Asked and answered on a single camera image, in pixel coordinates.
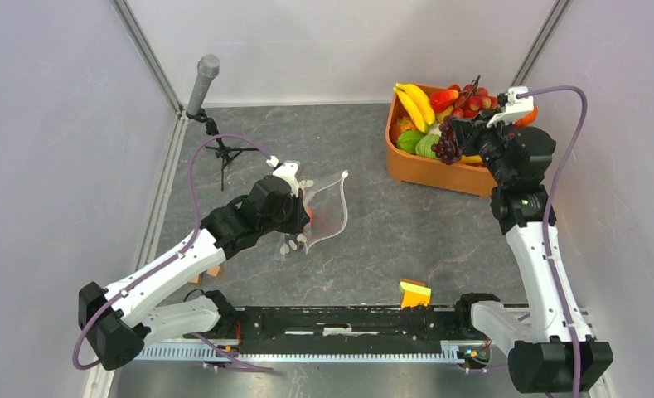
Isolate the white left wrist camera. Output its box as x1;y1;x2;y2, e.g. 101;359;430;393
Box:
266;156;303;197

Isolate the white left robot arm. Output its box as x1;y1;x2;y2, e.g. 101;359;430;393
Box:
73;175;316;371

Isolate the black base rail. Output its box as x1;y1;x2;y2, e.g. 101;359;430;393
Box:
205;306;486;355

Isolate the orange plastic bin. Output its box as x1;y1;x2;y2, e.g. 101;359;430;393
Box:
385;84;496;197

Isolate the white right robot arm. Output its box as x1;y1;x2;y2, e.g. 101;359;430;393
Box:
441;114;613;395

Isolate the green toy cabbage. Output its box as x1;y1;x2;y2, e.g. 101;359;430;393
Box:
415;134;440;160

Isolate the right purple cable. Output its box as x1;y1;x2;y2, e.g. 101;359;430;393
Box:
466;85;589;398

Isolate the yellow banana bunch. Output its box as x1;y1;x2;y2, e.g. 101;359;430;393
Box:
394;83;436;133

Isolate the dark purple grape bunch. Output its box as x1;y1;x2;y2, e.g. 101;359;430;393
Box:
432;116;463;165

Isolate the orange toy pumpkin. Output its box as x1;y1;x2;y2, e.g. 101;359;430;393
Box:
515;104;539;128

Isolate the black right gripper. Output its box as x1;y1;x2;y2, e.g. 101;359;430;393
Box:
453;109;516;186

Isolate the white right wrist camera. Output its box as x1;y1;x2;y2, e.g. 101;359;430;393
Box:
486;86;535;128

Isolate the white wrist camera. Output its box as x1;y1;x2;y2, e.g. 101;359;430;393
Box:
486;86;535;128
266;156;303;197

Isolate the clear dotted zip top bag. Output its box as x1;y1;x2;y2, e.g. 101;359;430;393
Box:
279;170;349;256

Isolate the red grape bunch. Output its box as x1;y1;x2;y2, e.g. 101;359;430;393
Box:
450;75;500;119

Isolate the grey microphone on tripod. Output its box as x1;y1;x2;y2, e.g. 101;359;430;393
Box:
185;53;262;192

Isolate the green toy lime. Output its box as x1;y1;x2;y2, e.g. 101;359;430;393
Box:
395;130;425;154

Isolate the orange yellow block stack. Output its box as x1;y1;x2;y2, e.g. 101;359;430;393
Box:
399;279;432;308

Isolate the yellow toy pepper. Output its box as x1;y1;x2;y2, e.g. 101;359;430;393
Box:
460;155;483;165

